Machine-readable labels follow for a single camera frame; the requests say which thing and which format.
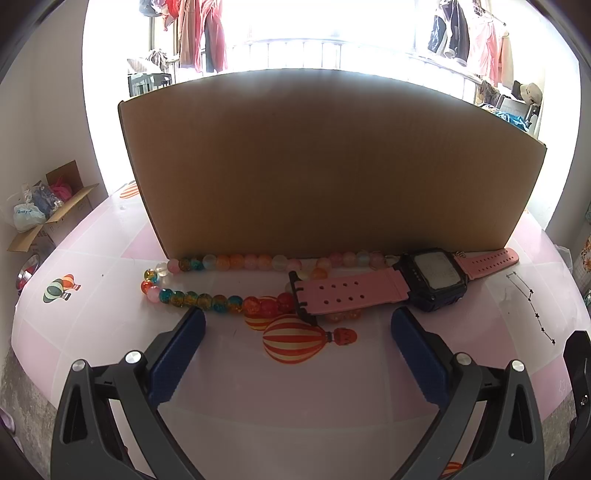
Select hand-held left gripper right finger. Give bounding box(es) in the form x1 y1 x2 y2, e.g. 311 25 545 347
390 305 546 480

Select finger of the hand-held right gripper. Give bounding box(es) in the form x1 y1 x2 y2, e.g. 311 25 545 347
562 330 591 416

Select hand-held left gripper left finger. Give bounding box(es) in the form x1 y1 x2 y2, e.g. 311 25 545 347
51 305 206 480

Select large multicolour bead bracelet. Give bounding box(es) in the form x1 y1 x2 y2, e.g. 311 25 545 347
141 253 319 320

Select pink strap digital watch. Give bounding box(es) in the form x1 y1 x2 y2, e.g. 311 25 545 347
288 248 520 326

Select large brown cardboard box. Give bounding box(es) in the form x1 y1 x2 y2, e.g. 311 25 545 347
117 68 548 259

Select open carton with clutter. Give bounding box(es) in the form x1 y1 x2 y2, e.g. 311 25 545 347
7 160 100 253

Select white bag blue print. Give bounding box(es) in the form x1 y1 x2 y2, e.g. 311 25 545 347
13 203 47 232

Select pile of clothes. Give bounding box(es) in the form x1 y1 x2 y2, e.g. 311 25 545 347
480 78 541 134

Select grey metal cabinet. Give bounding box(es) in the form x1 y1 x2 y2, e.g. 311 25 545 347
128 73 174 97

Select beige hat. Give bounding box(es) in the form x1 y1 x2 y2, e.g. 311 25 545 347
510 80 543 104

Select folded cloth bundle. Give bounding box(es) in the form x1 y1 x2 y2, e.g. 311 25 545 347
127 47 171 75

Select pink hanging shirt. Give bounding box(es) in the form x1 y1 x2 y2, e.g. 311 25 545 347
468 9 513 86

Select red hanging clothes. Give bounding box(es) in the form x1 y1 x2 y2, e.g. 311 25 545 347
178 0 229 75

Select dark hanging jacket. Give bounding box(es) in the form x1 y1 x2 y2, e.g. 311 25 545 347
427 0 471 61

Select hanging underwear garments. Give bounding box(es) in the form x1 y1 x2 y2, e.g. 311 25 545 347
139 0 178 29

